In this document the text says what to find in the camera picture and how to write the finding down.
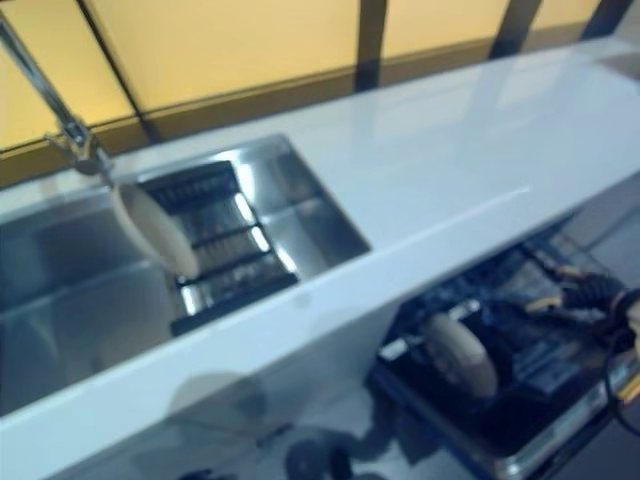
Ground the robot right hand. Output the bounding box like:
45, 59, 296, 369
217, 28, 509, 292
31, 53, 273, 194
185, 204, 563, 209
552, 268, 627, 322

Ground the beige ceramic plate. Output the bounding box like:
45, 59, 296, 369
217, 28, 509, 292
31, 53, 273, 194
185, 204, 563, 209
423, 313, 500, 397
111, 182, 200, 277

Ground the open dishwasher rack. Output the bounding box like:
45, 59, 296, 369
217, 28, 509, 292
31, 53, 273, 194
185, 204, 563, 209
366, 214, 640, 480

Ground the white glossy base cabinet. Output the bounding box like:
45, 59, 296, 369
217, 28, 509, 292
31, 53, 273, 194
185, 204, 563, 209
0, 279, 401, 480

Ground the black sink dish rack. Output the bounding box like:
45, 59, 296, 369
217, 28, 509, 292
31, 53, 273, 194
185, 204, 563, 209
133, 159, 302, 337

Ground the stainless steel sink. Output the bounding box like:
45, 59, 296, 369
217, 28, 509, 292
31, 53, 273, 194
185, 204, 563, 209
0, 132, 374, 417

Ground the chrome gooseneck faucet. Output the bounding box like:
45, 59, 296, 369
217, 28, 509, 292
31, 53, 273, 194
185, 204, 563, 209
0, 8, 117, 185

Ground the dishwasher wire rack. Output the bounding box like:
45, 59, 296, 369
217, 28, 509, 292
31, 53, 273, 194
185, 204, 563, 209
378, 224, 640, 401

